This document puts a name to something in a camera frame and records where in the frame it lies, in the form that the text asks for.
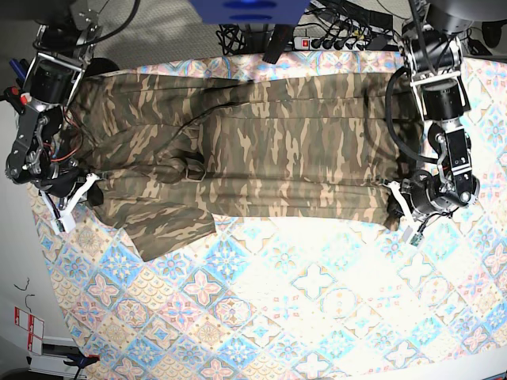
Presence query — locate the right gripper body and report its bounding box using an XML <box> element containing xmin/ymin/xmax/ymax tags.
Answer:
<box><xmin>31</xmin><ymin>165</ymin><xmax>81</xmax><ymax>198</ymax></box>

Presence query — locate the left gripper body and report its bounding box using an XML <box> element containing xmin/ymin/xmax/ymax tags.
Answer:
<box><xmin>402</xmin><ymin>169</ymin><xmax>480</xmax><ymax>215</ymax></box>

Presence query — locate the camouflage T-shirt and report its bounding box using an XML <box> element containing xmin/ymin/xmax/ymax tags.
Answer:
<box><xmin>70</xmin><ymin>73</ymin><xmax>416</xmax><ymax>261</ymax></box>

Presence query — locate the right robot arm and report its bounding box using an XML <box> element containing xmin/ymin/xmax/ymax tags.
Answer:
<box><xmin>1</xmin><ymin>1</ymin><xmax>102</xmax><ymax>209</ymax></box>

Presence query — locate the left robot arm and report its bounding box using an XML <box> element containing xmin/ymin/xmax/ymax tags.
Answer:
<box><xmin>385</xmin><ymin>1</ymin><xmax>480</xmax><ymax>222</ymax></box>

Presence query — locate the red black table clamp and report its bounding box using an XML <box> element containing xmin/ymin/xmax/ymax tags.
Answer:
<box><xmin>1</xmin><ymin>86</ymin><xmax>28</xmax><ymax>115</ymax></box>

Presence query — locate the black round stand base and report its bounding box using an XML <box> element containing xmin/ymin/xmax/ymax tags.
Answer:
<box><xmin>84</xmin><ymin>58</ymin><xmax>120</xmax><ymax>78</ymax></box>

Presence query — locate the red white paper label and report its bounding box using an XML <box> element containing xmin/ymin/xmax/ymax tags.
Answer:
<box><xmin>14</xmin><ymin>307</ymin><xmax>44</xmax><ymax>355</ymax></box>

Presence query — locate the patterned tile tablecloth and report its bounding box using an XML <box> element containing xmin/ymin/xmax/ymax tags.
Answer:
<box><xmin>29</xmin><ymin>59</ymin><xmax>506</xmax><ymax>379</ymax></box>

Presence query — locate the orange blue bottom clamp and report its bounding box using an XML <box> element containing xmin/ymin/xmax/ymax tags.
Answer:
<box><xmin>63</xmin><ymin>354</ymin><xmax>100</xmax><ymax>369</ymax></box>

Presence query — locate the white power strip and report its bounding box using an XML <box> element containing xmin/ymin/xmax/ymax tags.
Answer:
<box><xmin>292</xmin><ymin>36</ymin><xmax>368</xmax><ymax>51</ymax></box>

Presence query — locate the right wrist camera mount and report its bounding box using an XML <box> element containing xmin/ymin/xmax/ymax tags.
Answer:
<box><xmin>39</xmin><ymin>173</ymin><xmax>100</xmax><ymax>235</ymax></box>

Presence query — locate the black center post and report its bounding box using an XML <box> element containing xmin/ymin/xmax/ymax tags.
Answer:
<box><xmin>262</xmin><ymin>24</ymin><xmax>295</xmax><ymax>64</ymax></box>

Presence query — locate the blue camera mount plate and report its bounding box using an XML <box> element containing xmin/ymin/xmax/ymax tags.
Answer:
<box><xmin>189</xmin><ymin>0</ymin><xmax>310</xmax><ymax>25</ymax></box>

